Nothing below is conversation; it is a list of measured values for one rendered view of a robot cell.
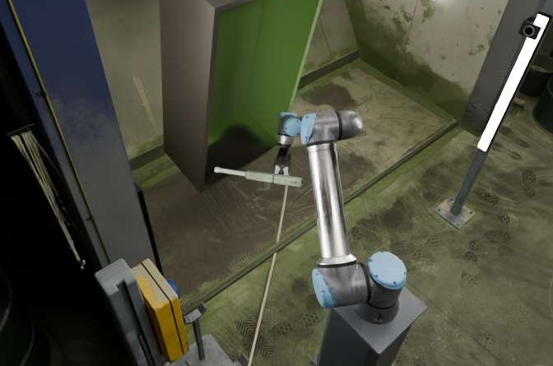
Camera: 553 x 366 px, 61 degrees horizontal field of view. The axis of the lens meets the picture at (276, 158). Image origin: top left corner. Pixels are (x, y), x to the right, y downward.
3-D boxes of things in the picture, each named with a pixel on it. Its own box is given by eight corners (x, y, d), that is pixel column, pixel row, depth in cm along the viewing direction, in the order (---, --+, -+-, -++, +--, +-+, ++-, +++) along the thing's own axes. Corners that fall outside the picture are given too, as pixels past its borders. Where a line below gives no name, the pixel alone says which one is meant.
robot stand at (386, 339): (395, 368, 238) (428, 307, 193) (354, 410, 223) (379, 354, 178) (350, 324, 254) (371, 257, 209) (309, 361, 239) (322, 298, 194)
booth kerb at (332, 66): (73, 203, 302) (67, 190, 293) (72, 201, 303) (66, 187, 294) (357, 61, 431) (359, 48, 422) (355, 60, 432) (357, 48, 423)
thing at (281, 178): (306, 171, 270) (301, 179, 248) (305, 179, 271) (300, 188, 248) (225, 159, 277) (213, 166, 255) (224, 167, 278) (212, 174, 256)
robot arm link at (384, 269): (405, 304, 183) (415, 280, 170) (363, 311, 180) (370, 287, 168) (391, 271, 193) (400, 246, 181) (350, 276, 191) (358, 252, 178)
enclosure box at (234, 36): (163, 150, 269) (157, -45, 174) (244, 108, 299) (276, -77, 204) (199, 193, 257) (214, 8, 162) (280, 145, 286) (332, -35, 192)
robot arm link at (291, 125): (307, 117, 235) (301, 113, 247) (284, 119, 233) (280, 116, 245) (308, 136, 237) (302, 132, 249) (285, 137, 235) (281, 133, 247)
